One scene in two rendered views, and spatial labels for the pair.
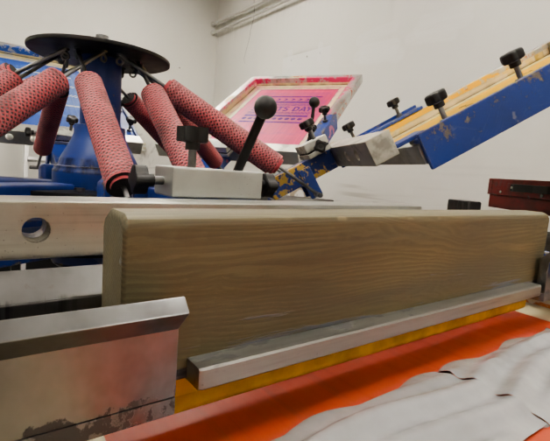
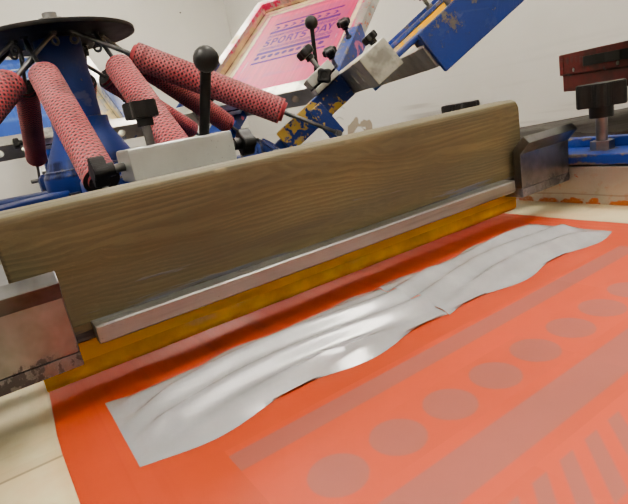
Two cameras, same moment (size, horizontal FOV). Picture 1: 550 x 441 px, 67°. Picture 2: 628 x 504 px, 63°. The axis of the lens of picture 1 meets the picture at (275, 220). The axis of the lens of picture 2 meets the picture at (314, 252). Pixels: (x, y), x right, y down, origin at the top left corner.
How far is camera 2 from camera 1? 0.13 m
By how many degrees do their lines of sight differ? 10
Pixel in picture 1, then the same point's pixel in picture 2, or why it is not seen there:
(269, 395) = (200, 341)
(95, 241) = not seen: hidden behind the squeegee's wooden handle
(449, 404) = (356, 315)
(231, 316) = (123, 280)
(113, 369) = (12, 337)
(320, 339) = (218, 283)
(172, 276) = (50, 257)
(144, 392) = (48, 351)
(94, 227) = not seen: hidden behind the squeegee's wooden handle
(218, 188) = (184, 160)
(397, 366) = (336, 294)
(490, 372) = (418, 279)
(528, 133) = not seen: outside the picture
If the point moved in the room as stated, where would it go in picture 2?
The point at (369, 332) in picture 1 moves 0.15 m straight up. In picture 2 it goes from (276, 267) to (222, 8)
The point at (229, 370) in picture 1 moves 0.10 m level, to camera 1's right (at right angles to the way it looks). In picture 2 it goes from (126, 323) to (311, 296)
